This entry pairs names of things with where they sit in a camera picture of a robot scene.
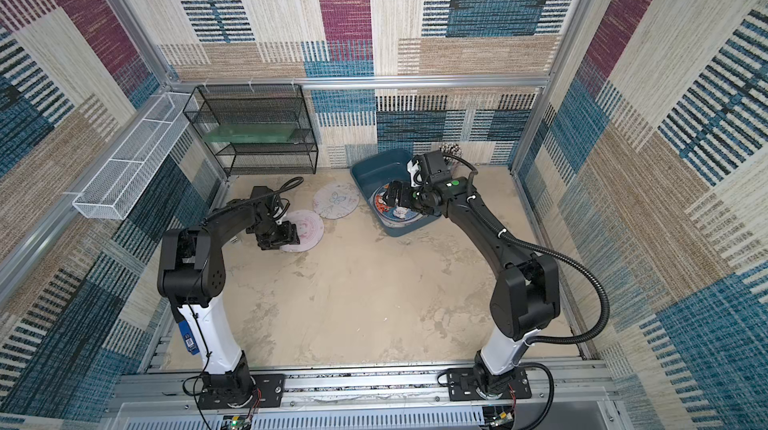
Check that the pink kitty coaster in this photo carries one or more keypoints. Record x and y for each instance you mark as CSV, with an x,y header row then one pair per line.
x,y
310,230

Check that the green board on shelf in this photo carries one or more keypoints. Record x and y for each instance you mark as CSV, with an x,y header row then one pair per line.
x,y
250,134

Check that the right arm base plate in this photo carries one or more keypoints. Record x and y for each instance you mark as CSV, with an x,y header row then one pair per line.
x,y
473,383

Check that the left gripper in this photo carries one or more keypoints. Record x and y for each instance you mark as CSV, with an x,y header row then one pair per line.
x,y
290,239

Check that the white butterfly coaster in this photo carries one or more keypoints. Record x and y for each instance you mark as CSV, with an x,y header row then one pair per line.
x,y
336,201

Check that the cup of colored pencils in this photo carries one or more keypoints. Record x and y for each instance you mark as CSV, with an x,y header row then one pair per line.
x,y
452,149

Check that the teal plastic storage box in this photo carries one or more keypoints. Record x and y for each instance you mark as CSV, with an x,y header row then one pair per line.
x,y
373,176

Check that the white wire mesh basket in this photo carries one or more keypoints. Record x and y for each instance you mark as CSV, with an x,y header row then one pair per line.
x,y
118,185

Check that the black wire shelf rack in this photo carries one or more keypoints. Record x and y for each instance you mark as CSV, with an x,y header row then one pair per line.
x,y
212,106

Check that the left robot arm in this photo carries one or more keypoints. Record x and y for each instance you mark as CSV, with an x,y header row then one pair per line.
x,y
192,277

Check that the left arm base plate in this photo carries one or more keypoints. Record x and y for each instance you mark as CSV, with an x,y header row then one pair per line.
x,y
263,391

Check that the dark blue cartoon coaster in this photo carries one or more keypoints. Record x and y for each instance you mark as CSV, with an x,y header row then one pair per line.
x,y
392,217

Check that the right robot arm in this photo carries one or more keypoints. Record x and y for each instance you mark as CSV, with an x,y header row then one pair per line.
x,y
525,298

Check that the blue handheld device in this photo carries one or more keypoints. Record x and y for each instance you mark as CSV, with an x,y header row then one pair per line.
x,y
189,334

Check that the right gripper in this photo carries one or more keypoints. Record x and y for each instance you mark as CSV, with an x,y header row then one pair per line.
x,y
402,196

